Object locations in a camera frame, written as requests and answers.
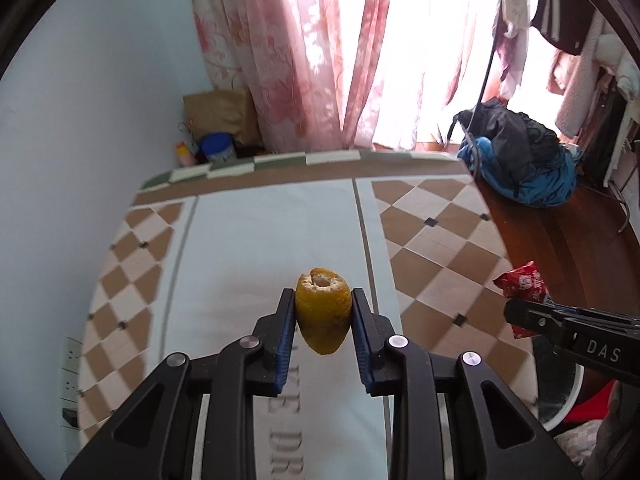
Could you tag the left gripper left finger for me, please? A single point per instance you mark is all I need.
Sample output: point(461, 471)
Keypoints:
point(195, 415)

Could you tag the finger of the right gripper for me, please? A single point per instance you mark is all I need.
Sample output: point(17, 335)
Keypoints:
point(558, 322)

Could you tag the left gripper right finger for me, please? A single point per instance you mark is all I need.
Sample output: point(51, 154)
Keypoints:
point(450, 411)

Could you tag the red snack wrapper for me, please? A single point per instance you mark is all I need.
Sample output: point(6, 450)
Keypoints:
point(525, 283)

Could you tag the yellow lemon peel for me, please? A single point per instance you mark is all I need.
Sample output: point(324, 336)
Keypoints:
point(323, 304)

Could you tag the white round trash bin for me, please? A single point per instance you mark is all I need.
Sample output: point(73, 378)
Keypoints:
point(559, 381)

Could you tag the red blanket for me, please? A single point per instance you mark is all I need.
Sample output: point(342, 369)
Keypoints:
point(594, 408)

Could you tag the pastel checkered bedsheet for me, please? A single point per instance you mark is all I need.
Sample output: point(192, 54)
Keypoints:
point(578, 443)

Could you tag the blue clothes pile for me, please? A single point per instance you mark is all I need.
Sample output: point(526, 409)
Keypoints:
point(519, 158)

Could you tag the checkered brown table cloth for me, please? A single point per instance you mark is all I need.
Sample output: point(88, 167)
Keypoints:
point(194, 273)

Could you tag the metal clothes rack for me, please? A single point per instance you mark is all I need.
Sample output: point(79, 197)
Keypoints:
point(615, 143)

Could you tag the hanging clothes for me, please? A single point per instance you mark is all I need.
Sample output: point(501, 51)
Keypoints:
point(569, 43)

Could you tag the blue lidded jar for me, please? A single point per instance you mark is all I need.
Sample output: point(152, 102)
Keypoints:
point(218, 147)

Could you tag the brown paper bag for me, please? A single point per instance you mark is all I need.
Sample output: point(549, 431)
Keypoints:
point(223, 111)

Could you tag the pink floral curtain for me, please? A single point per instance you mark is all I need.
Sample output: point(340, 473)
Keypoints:
point(332, 74)

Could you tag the wall power socket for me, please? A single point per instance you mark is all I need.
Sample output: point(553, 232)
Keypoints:
point(69, 382)

